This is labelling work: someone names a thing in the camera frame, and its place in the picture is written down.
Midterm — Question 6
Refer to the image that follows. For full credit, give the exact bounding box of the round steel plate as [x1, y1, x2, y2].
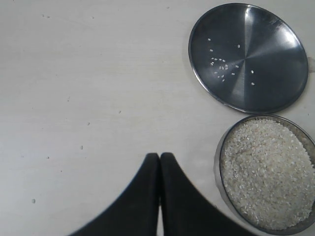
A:
[188, 3, 309, 114]

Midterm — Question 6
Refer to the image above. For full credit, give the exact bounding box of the steel bowl of rice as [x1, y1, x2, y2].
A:
[214, 115, 315, 236]

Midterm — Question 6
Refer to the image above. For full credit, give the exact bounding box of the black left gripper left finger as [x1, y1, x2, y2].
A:
[72, 153, 161, 236]

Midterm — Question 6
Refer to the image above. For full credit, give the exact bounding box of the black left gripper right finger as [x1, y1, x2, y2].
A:
[160, 152, 253, 236]

